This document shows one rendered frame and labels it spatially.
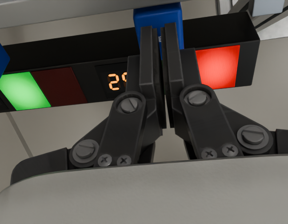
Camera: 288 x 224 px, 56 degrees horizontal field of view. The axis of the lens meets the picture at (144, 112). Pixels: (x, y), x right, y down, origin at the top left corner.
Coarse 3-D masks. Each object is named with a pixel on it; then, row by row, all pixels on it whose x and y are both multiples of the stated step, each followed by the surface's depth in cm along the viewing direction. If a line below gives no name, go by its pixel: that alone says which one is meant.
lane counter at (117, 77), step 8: (112, 64) 18; (120, 64) 18; (104, 72) 18; (112, 72) 18; (120, 72) 18; (104, 80) 19; (112, 80) 19; (120, 80) 19; (104, 88) 20; (112, 88) 20; (120, 88) 20; (112, 96) 20
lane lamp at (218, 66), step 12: (216, 48) 17; (228, 48) 17; (204, 60) 18; (216, 60) 18; (228, 60) 18; (204, 72) 18; (216, 72) 18; (228, 72) 18; (216, 84) 19; (228, 84) 19
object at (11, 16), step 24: (0, 0) 12; (24, 0) 11; (48, 0) 11; (72, 0) 11; (96, 0) 11; (120, 0) 11; (144, 0) 11; (168, 0) 11; (0, 24) 12; (24, 24) 12
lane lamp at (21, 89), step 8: (24, 72) 18; (0, 80) 19; (8, 80) 19; (16, 80) 19; (24, 80) 19; (32, 80) 19; (0, 88) 20; (8, 88) 20; (16, 88) 20; (24, 88) 20; (32, 88) 20; (8, 96) 20; (16, 96) 20; (24, 96) 20; (32, 96) 20; (40, 96) 20; (16, 104) 21; (24, 104) 21; (32, 104) 21; (40, 104) 21; (48, 104) 21
